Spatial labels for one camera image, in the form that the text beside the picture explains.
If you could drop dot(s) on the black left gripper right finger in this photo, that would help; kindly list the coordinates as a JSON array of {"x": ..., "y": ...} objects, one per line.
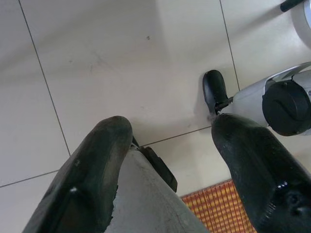
[{"x": 267, "y": 174}]

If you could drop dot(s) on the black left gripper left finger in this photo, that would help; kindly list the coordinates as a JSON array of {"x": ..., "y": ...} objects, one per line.
[{"x": 80, "y": 184}]

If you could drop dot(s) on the orange woven floor mat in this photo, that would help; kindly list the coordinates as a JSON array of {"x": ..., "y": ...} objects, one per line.
[{"x": 218, "y": 208}]

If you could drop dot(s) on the black metal table leg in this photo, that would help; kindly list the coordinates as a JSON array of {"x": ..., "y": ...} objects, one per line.
[{"x": 289, "y": 4}]

